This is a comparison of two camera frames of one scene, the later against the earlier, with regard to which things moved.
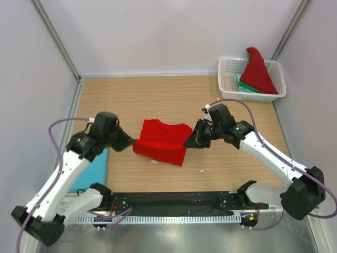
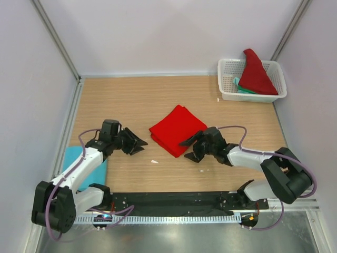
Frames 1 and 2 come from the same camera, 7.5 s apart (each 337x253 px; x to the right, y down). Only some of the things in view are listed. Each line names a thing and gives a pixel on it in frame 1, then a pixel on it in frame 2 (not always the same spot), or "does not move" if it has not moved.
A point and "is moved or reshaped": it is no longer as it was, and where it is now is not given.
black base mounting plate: x=138 y=203 does not move
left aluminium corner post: x=57 y=38 does not move
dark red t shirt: x=256 y=75 does not move
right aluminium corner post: x=304 y=5 does not move
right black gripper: x=197 y=140 to x=197 y=156
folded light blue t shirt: x=95 y=173 does not move
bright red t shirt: x=162 y=142 is moved or reshaped
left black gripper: x=126 y=140 to x=132 y=139
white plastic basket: x=228 y=68 does not move
